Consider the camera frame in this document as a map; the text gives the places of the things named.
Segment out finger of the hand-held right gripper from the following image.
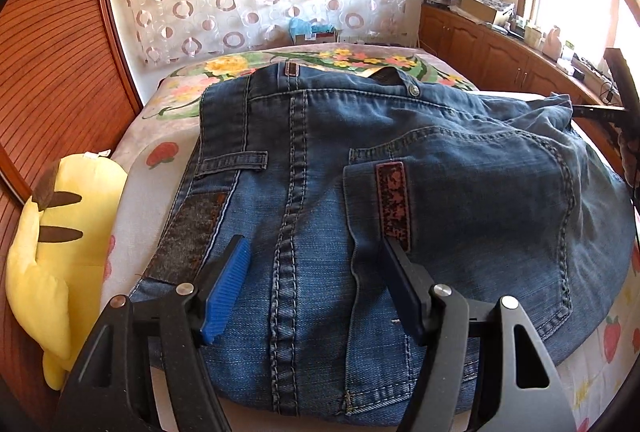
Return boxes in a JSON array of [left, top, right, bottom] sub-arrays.
[[570, 105, 626, 118]]

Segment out yellow plush toy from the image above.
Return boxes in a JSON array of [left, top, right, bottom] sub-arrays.
[[6, 152, 130, 390]]

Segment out white plastic bottle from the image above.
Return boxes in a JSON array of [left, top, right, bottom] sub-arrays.
[[542, 26, 563, 58]]

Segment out wooden cabinet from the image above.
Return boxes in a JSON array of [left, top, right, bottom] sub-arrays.
[[419, 2, 626, 113]]

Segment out white printed blanket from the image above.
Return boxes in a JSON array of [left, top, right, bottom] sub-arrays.
[[102, 90, 640, 432]]

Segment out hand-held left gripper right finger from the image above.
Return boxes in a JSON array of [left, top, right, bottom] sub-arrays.
[[382, 237, 571, 432]]

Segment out blue denim pants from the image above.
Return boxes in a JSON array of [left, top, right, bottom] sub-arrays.
[[129, 62, 637, 415]]

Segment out wooden slatted wardrobe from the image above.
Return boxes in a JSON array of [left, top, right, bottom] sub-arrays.
[[0, 0, 146, 413]]

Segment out blue plastic bag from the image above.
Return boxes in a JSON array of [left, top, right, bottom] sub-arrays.
[[289, 17, 321, 39]]

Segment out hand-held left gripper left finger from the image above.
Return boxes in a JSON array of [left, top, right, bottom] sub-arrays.
[[55, 235, 252, 432]]

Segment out open cardboard box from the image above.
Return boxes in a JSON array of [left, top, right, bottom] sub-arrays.
[[460, 0, 516, 26]]

